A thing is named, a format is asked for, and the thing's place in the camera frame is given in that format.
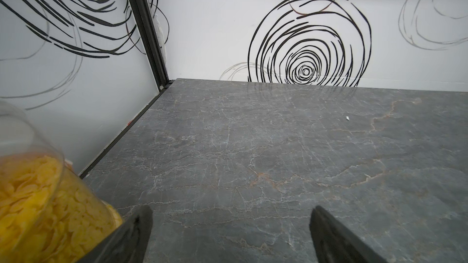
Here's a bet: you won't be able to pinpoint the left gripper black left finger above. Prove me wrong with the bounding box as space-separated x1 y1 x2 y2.
78 205 153 263

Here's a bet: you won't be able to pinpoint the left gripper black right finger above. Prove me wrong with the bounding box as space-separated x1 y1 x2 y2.
309 206 387 263

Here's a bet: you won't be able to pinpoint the red lid jar yellow grains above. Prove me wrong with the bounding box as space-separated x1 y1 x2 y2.
1 101 123 263

